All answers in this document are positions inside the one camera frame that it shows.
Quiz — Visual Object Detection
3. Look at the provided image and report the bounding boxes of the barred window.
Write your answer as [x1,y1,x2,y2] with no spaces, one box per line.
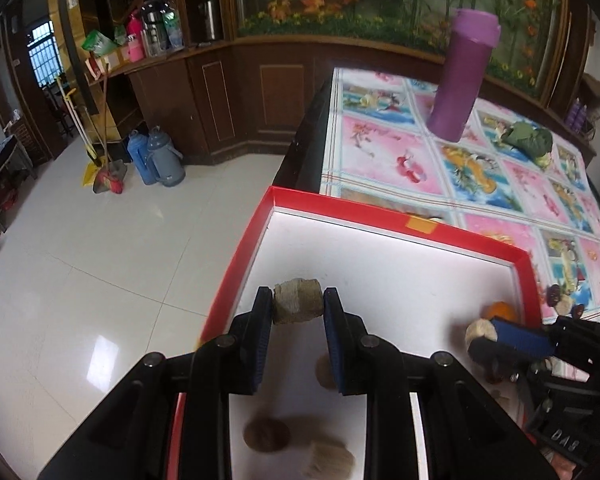
[27,20,63,88]

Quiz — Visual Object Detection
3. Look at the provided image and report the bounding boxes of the red bristle broom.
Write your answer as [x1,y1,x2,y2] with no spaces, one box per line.
[92,67,127,196]

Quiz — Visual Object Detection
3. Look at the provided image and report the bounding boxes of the green leafy bok choy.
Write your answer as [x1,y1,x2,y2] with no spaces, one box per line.
[500,121,554,168]

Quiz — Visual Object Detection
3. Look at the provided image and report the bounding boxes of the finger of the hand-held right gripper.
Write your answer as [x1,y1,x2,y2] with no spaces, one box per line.
[495,319,556,359]
[467,337,531,376]

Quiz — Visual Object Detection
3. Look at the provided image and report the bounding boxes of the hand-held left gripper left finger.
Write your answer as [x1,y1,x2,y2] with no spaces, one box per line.
[37,286,273,480]

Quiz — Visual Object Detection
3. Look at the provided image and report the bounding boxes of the orange tangerine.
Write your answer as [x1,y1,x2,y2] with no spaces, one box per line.
[486,301,517,322]

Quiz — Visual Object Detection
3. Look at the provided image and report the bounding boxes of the grey thermos flask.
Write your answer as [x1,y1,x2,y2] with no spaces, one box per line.
[147,126,187,187]

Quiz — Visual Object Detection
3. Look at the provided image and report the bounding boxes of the steel thermos jug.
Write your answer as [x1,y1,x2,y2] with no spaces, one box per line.
[140,0,170,58]

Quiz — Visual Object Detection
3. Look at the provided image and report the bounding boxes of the purple drinking bottle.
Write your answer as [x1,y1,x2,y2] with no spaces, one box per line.
[426,8,502,143]

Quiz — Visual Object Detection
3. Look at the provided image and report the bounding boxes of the small purple bottles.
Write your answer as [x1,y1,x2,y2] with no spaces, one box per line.
[567,97,588,131]

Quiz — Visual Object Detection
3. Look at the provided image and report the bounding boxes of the pink bottle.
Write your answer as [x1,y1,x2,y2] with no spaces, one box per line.
[126,15,146,62]

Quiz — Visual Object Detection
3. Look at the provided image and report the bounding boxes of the red box white inside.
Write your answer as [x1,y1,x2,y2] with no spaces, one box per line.
[167,186,546,480]

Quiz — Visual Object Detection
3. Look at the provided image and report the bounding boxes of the clear green plastic bottle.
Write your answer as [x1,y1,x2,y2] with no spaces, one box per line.
[164,11,185,52]

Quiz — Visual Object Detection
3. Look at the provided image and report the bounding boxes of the green plastic bag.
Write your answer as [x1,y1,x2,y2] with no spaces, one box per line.
[82,30,118,58]

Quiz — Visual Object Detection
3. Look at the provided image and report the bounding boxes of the brown kiwi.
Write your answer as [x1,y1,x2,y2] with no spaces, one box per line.
[315,355,337,390]
[243,415,290,453]

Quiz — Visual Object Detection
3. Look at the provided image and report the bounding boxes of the dark wooden cabinet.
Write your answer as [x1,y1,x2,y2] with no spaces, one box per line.
[125,40,446,163]

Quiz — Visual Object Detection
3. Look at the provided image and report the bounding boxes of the tall steel thermos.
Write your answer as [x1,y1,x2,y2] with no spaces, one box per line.
[200,0,220,43]

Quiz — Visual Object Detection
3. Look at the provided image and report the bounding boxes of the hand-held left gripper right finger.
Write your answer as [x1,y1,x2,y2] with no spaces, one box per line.
[322,287,558,480]

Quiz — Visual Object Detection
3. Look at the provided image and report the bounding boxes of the blue thermos flask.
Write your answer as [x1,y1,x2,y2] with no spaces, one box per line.
[127,130,156,186]

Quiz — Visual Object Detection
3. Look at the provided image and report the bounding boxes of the brown cardboard box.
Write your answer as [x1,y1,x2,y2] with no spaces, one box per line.
[582,74,600,106]

